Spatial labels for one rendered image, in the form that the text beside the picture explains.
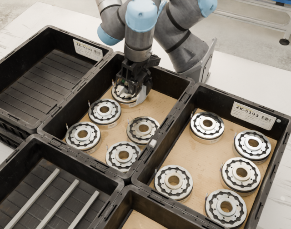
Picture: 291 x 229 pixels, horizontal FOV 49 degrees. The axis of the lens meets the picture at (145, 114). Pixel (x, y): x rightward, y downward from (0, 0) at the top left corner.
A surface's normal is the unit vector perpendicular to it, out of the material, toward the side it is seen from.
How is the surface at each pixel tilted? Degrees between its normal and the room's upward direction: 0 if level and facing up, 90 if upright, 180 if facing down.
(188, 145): 0
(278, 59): 0
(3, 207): 0
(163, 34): 82
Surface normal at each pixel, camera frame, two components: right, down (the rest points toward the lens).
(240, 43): 0.00, -0.64
